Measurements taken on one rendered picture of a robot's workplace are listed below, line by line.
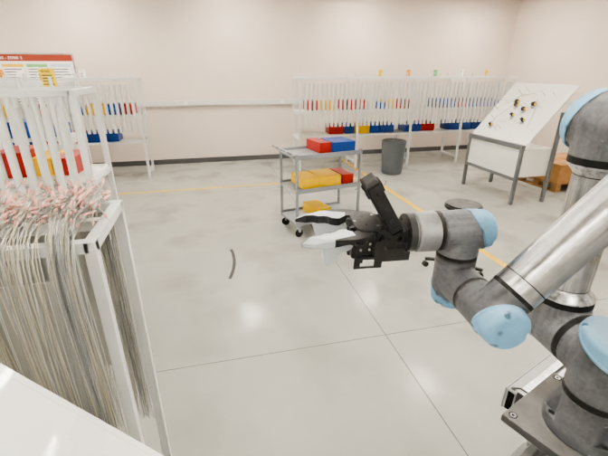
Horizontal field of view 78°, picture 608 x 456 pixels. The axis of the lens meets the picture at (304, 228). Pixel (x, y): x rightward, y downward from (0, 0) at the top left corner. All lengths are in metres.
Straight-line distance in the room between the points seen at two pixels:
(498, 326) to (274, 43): 8.13
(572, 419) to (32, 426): 0.95
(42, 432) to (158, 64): 7.95
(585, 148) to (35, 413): 1.02
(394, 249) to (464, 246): 0.13
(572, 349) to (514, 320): 0.27
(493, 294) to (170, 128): 8.11
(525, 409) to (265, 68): 7.99
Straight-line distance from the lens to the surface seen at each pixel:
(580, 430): 0.97
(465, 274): 0.75
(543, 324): 0.97
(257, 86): 8.48
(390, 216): 0.67
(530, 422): 1.00
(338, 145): 4.44
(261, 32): 8.52
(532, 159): 6.41
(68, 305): 1.16
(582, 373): 0.92
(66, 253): 1.08
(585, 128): 0.85
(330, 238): 0.63
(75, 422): 0.81
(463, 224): 0.73
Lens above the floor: 1.84
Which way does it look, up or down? 23 degrees down
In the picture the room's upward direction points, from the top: straight up
